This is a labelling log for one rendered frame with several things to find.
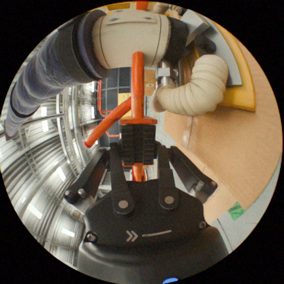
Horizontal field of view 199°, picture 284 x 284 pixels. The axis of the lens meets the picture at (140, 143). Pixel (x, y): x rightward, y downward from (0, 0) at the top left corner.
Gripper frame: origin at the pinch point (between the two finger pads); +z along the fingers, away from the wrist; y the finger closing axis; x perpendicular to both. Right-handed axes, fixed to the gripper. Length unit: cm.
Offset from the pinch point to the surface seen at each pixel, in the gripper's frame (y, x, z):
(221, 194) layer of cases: 53, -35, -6
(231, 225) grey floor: 108, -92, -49
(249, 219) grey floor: 108, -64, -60
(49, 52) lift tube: -15.7, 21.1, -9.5
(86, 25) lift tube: -7.8, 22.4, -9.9
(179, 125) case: 13.0, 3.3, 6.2
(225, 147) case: 13.0, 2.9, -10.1
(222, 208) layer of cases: 53, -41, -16
